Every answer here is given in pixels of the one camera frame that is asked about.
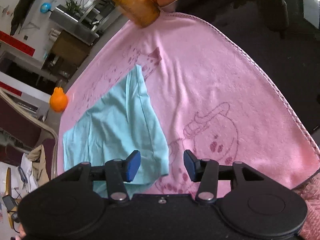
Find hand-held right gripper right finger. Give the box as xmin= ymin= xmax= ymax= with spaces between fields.
xmin=183 ymin=150 xmax=265 ymax=204

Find green potted plant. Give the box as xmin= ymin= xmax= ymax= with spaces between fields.
xmin=64 ymin=0 xmax=83 ymax=15

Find orange juice bottle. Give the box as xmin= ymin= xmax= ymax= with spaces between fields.
xmin=84 ymin=0 xmax=160 ymax=28

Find pink printed towel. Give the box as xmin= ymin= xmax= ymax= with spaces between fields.
xmin=57 ymin=11 xmax=320 ymax=195

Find maroon chair with beige frame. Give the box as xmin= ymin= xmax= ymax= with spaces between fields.
xmin=0 ymin=87 xmax=59 ymax=180

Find brown wooden cabinet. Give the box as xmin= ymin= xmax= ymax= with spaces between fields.
xmin=41 ymin=29 xmax=90 ymax=83

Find bumpy orange citrus fruit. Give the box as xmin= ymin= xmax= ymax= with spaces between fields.
xmin=49 ymin=86 xmax=69 ymax=112

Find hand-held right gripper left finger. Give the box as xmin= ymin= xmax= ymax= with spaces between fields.
xmin=64 ymin=150 xmax=142 ymax=204

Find red wall banner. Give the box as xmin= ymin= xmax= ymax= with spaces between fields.
xmin=0 ymin=31 xmax=35 ymax=55
xmin=0 ymin=81 xmax=23 ymax=97

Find teal shirt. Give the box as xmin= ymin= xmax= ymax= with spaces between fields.
xmin=62 ymin=64 xmax=170 ymax=198

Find beige garment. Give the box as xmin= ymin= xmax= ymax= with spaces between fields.
xmin=27 ymin=145 xmax=50 ymax=188

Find dark hanging coat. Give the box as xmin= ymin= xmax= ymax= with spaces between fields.
xmin=10 ymin=0 xmax=34 ymax=36

